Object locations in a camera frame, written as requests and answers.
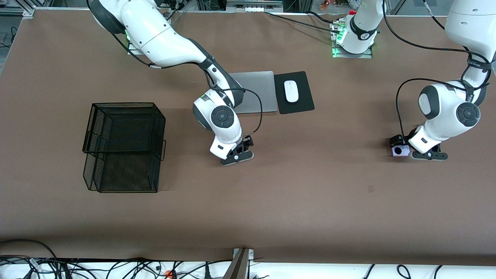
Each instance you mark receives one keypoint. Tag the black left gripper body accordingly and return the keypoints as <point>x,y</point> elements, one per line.
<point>396,140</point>

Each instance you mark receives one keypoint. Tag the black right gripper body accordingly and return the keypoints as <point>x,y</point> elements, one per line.
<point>246,142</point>

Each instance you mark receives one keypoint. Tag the lavender flip phone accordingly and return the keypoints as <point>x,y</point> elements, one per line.
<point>403,152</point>

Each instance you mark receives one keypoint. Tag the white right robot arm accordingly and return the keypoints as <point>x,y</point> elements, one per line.
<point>155,35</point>

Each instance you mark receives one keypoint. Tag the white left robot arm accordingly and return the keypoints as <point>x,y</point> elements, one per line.
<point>445,112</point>

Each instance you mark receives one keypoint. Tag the silver laptop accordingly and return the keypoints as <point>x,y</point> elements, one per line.
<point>263,93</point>

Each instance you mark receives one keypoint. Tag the white computer mouse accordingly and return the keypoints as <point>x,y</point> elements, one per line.
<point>291,93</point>

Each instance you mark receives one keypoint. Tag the black mouse pad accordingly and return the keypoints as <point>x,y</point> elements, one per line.
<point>302,104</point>

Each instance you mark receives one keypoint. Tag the white power strip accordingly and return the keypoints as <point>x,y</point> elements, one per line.
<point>254,7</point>

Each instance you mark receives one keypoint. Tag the small orange figurine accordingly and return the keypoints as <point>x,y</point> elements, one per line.
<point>324,4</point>

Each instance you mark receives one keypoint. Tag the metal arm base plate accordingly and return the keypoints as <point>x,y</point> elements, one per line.
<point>133,50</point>
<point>352,56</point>

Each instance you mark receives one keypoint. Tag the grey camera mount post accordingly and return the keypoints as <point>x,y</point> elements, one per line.
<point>238,267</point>

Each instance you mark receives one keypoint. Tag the aluminium frame rail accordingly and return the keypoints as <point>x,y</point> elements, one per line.
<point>27,11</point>

